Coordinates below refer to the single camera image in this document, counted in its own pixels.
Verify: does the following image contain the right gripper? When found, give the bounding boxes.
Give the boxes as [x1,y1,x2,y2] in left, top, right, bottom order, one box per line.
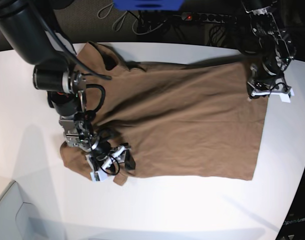
[91,139,136,172]

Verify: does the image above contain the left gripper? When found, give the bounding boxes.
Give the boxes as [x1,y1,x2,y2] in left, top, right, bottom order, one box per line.
[246,75,280,98]

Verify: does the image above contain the brown t-shirt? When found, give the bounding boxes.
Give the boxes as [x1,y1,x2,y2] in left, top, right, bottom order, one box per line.
[59,41,271,187]

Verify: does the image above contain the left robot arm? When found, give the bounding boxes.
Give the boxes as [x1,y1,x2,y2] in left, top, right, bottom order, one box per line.
[241,0,296,103]

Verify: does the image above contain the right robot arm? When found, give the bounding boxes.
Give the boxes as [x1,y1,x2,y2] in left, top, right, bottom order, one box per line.
[0,0,136,181]

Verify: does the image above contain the black power strip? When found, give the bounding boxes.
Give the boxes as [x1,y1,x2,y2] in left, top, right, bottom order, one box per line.
[181,12,237,24]

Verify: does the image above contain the white cabinet at corner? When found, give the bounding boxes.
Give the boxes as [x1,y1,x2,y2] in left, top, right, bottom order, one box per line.
[0,180,66,240]

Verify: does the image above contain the blue box overhead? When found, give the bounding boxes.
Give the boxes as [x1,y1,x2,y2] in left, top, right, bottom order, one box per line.
[113,0,184,11]

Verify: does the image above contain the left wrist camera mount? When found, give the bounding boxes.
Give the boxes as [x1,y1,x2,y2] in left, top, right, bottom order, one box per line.
[246,63,295,103]

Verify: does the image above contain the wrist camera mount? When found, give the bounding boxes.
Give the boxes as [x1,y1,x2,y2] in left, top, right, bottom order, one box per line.
[85,143,131,182]
[246,63,295,103]

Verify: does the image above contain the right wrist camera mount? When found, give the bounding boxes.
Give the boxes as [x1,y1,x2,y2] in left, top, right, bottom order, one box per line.
[85,143,131,182]

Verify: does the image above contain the white cable loops on floor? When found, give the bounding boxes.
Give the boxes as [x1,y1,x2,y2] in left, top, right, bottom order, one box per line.
[97,3,171,36]

